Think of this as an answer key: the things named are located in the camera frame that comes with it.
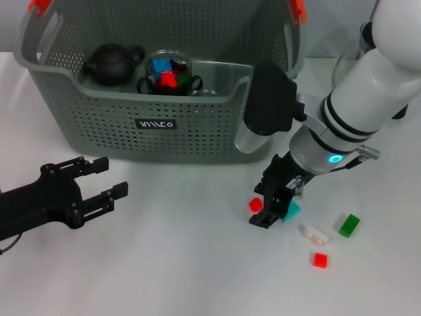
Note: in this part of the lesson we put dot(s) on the white brick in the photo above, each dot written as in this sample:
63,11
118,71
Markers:
314,234

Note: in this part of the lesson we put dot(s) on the blue square brick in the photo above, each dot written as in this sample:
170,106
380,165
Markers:
159,64

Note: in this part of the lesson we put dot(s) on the small red brick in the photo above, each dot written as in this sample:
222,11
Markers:
255,204
320,260

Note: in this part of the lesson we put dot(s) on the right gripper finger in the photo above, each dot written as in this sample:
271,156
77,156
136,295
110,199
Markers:
268,217
260,190

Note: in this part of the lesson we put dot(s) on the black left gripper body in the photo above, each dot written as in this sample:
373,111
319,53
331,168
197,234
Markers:
39,204

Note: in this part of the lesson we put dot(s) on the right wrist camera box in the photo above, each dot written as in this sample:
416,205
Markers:
269,102

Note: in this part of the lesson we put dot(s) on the dark clay teapot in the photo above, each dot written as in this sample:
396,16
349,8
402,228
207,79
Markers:
110,66

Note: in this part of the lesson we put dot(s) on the orange-red sloped brick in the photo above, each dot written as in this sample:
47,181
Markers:
168,79

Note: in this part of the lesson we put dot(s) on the green thick brick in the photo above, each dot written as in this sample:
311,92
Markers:
349,225

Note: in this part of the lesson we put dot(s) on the grey perforated storage bin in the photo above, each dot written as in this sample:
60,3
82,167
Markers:
164,138

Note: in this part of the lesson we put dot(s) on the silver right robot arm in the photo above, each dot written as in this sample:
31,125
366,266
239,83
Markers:
361,92

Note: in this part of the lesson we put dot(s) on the glass teacup black holder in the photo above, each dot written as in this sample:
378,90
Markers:
198,79
204,93
187,66

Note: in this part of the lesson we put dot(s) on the teal square plate brick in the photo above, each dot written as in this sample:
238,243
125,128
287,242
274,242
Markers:
292,210

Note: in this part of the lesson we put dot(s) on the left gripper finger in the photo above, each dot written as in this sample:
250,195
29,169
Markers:
120,189
98,165

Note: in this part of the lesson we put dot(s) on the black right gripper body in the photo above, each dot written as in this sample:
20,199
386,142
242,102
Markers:
283,177

